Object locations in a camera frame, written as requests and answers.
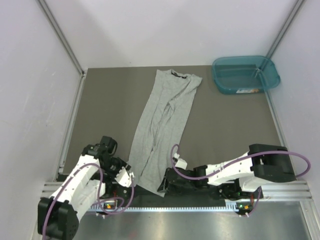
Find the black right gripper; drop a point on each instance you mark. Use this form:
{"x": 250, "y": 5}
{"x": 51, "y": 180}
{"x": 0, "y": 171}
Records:
{"x": 168, "y": 188}

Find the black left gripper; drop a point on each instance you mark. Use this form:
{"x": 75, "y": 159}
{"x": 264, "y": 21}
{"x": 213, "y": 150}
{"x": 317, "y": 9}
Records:
{"x": 122, "y": 163}

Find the grey adidas t-shirt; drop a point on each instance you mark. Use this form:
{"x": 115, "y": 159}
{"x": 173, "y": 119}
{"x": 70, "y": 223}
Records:
{"x": 161, "y": 126}

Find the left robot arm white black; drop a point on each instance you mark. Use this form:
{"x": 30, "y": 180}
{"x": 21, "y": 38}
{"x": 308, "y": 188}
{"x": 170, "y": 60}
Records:
{"x": 98, "y": 179}

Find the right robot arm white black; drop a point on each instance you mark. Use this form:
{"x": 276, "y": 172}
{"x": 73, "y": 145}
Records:
{"x": 232, "y": 180}

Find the teal plastic bin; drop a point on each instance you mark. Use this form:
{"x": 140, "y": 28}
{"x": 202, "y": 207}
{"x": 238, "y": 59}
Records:
{"x": 244, "y": 74}

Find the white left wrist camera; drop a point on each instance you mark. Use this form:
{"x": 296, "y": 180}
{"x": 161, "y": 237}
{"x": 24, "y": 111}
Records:
{"x": 124, "y": 177}

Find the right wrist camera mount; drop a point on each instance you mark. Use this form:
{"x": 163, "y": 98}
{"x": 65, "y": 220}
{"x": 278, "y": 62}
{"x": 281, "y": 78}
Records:
{"x": 178, "y": 162}

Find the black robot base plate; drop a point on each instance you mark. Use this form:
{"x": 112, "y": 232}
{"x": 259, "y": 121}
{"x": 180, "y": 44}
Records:
{"x": 188, "y": 195}

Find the aluminium front rail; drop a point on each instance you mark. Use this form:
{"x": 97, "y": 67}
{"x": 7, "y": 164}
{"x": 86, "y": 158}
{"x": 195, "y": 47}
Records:
{"x": 283, "y": 192}

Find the left aluminium frame post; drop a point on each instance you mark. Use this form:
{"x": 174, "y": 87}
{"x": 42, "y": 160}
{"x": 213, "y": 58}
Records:
{"x": 60, "y": 35}

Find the aluminium frame post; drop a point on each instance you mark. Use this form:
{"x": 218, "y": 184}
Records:
{"x": 293, "y": 13}
{"x": 60, "y": 35}

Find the right aluminium frame post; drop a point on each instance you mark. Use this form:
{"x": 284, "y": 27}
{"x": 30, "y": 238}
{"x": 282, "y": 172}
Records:
{"x": 293, "y": 13}

